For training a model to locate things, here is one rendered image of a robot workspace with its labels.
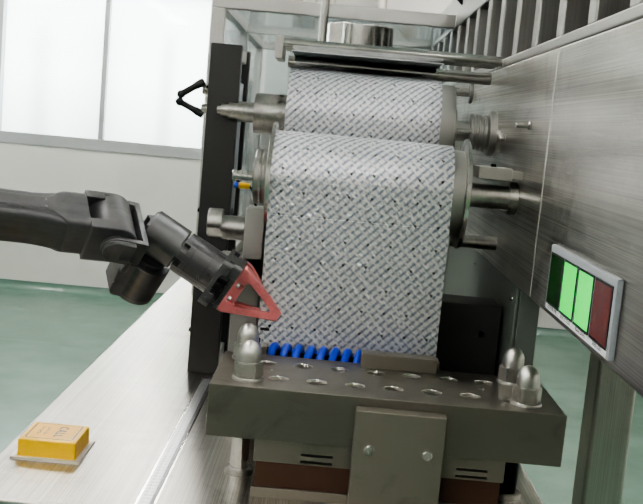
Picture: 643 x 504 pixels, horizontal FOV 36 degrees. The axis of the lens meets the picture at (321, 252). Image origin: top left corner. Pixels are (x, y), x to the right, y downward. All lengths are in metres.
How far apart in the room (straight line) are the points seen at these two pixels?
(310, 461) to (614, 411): 0.54
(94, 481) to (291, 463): 0.23
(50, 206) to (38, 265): 5.99
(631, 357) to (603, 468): 0.72
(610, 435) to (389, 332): 0.40
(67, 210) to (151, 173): 5.74
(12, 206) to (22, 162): 5.96
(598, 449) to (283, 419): 0.57
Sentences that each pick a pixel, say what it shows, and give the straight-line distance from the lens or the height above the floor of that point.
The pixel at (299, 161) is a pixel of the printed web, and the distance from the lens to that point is 1.27.
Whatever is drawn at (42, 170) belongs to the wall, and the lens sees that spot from 7.13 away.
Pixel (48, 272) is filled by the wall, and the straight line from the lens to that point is 7.19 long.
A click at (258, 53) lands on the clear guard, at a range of 2.31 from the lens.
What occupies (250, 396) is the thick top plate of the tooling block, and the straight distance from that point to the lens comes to 1.11.
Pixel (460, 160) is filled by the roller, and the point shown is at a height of 1.30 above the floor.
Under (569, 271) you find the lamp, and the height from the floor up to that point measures 1.20.
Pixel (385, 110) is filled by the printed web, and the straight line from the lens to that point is 1.50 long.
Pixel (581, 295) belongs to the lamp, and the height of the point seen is 1.19.
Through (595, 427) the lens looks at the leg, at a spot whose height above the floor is 0.93.
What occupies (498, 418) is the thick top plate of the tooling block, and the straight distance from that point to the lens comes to 1.13.
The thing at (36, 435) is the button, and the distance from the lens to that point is 1.25.
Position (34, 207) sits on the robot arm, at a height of 1.20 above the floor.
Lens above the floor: 1.32
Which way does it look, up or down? 7 degrees down
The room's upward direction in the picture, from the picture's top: 5 degrees clockwise
